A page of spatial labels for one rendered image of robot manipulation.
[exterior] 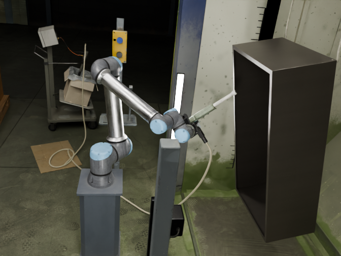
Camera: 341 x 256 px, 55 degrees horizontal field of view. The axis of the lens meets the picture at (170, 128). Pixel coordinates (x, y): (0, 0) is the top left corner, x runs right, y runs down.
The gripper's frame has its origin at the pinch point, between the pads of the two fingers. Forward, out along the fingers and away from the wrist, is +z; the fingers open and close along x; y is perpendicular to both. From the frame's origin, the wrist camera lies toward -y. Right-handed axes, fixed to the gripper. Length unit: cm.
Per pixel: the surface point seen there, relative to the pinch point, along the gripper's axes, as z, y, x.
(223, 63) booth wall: 58, -28, 31
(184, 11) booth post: 34, -75, 32
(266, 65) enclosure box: -39, -5, 64
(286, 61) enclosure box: -33, 0, 73
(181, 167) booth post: 67, 29, -59
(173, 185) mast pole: -144, 10, 33
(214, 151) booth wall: 77, 33, -25
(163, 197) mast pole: -145, 11, 29
